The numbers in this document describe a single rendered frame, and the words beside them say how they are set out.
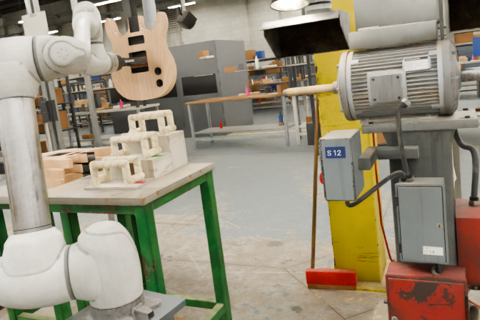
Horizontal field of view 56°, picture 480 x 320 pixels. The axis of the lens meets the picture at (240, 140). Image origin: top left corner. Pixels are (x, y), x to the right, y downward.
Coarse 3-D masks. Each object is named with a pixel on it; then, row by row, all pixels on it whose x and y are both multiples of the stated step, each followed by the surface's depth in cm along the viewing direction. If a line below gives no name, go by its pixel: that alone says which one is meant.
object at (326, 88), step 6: (324, 84) 170; (330, 84) 169; (288, 90) 175; (294, 90) 174; (300, 90) 173; (306, 90) 172; (312, 90) 171; (318, 90) 170; (324, 90) 169; (330, 90) 168
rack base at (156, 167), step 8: (168, 152) 212; (144, 160) 199; (152, 160) 198; (160, 160) 203; (168, 160) 209; (112, 168) 206; (120, 168) 204; (144, 168) 200; (152, 168) 198; (160, 168) 203; (168, 168) 209; (112, 176) 207; (120, 176) 205; (152, 176) 199; (160, 176) 203
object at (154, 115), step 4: (156, 112) 214; (160, 112) 214; (128, 116) 220; (132, 116) 219; (136, 116) 218; (140, 116) 217; (144, 116) 216; (148, 116) 216; (152, 116) 215; (156, 116) 214; (132, 120) 220; (136, 120) 219
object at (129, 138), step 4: (112, 136) 207; (116, 136) 206; (120, 136) 205; (124, 136) 204; (128, 136) 203; (132, 136) 202; (136, 136) 201; (140, 136) 200; (144, 136) 200; (112, 140) 206; (116, 140) 205; (120, 140) 204; (124, 140) 204; (128, 140) 203; (132, 140) 202; (136, 140) 201; (140, 140) 201
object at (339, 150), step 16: (320, 144) 139; (336, 144) 137; (352, 144) 137; (336, 160) 138; (352, 160) 136; (336, 176) 139; (352, 176) 137; (336, 192) 140; (352, 192) 138; (368, 192) 150
